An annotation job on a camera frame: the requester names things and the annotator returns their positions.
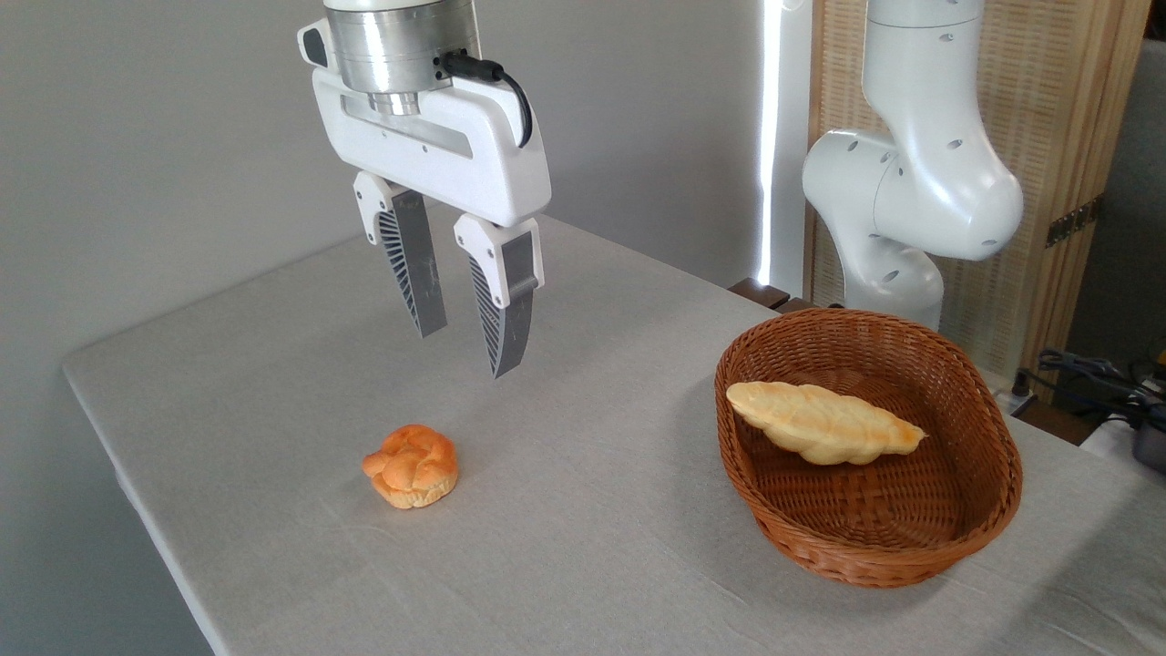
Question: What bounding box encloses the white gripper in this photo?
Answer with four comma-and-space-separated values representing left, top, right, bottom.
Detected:
312, 71, 553, 379

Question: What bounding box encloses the long braided bread loaf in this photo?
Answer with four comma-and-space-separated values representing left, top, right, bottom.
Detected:
726, 381, 928, 466

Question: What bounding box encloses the round orange knotted bun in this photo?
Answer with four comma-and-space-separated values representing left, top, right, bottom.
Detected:
362, 425, 459, 509

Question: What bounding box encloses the grey tablecloth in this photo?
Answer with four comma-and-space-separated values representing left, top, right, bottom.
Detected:
62, 211, 1166, 656

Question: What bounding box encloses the dark wooden furniture piece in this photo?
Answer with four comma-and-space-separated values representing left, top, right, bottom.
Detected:
729, 278, 813, 314

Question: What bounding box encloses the brown wicker basket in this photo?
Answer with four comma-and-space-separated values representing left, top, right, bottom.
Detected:
714, 308, 1024, 589

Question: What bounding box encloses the metal screen hinge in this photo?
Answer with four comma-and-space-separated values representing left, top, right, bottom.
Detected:
1046, 199, 1100, 249

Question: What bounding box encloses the wooden woven folding screen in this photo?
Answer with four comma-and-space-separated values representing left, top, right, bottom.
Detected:
806, 0, 1153, 385

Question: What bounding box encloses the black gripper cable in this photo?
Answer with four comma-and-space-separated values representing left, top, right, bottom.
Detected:
442, 52, 535, 149

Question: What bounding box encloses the black cable bundle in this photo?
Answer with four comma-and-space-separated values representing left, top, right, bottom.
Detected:
1011, 349, 1166, 431

